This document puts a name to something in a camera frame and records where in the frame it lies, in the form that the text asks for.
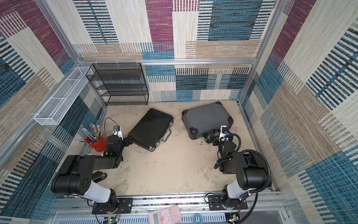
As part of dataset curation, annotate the grey poker set case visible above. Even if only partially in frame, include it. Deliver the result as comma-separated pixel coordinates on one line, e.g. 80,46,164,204
181,101,234,140

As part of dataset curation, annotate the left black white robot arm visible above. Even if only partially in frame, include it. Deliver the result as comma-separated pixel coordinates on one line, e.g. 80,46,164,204
51,135,133,214

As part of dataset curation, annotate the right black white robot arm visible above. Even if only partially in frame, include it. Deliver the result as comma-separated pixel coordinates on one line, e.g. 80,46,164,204
204,131,272,211

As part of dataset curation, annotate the black poker set case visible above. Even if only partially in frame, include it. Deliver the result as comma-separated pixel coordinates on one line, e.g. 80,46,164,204
128,108,174,152

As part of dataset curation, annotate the red pencil cup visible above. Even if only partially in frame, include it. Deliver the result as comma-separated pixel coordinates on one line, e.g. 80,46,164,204
85,134,107,152

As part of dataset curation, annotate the bundle of coloured pencils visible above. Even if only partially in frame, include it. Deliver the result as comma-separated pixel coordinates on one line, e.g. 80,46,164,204
77,123,102,144

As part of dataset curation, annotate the black stapler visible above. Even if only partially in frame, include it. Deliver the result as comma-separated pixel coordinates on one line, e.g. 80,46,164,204
92,171,107,183

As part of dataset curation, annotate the black mesh shelf rack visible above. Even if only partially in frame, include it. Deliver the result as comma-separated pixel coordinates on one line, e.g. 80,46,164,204
86,63,149,106

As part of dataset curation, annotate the blue tape roll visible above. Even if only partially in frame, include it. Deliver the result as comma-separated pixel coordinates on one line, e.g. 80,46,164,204
192,214,203,224

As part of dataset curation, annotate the pink calculator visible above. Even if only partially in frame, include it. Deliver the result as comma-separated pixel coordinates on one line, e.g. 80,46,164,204
148,205,181,224

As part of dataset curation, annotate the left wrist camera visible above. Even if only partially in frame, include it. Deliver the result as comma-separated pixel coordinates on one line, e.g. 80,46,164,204
113,126,123,140

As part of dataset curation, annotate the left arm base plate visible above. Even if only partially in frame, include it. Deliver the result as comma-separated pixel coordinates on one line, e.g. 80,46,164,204
92,197,133,215

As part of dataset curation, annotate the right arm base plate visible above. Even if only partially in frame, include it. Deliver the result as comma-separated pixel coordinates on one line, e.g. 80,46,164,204
206,194,248,211

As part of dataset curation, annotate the white wire mesh basket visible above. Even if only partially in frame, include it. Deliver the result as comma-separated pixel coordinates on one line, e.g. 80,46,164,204
34,67,89,126

